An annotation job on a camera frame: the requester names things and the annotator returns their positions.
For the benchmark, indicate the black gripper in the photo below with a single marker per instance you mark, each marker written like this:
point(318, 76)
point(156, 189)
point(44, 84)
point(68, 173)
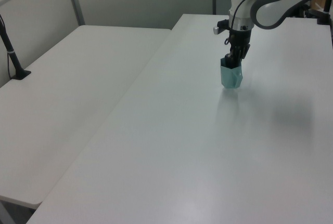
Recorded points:
point(240, 39)

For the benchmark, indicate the teal faceted cup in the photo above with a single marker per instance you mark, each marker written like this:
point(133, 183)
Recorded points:
point(231, 78)

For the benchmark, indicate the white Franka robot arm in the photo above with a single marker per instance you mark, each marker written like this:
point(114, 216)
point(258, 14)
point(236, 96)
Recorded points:
point(270, 13)

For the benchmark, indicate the white adjacent table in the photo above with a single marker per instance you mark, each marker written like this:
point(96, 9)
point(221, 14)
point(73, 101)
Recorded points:
point(65, 91)

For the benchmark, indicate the black pole stand with clamp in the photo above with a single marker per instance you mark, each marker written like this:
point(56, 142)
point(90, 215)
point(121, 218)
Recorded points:
point(11, 57)

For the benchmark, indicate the grey partition frame post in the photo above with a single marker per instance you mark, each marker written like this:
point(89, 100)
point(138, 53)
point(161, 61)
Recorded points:
point(75, 0)

